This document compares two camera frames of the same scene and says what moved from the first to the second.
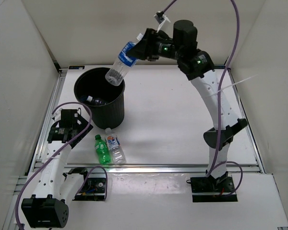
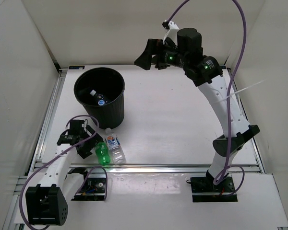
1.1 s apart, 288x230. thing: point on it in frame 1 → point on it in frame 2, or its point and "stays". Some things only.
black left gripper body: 80,127 → 93,140
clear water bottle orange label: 114,145 stays
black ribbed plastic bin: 106,101 stays
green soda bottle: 102,149 stays
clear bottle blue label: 121,66 → 101,102
